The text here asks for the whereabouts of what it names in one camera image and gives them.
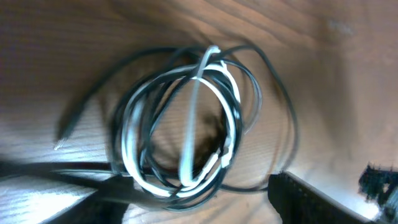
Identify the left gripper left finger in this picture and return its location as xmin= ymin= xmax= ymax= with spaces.
xmin=44 ymin=174 xmax=137 ymax=224

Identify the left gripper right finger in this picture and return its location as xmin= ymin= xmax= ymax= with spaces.
xmin=267 ymin=172 xmax=373 ymax=224

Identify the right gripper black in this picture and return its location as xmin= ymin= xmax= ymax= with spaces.
xmin=358 ymin=163 xmax=397 ymax=223

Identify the black USB cable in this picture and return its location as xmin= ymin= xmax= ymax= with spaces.
xmin=0 ymin=44 xmax=300 ymax=213

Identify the white USB cable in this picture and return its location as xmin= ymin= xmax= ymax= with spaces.
xmin=120 ymin=45 xmax=264 ymax=198

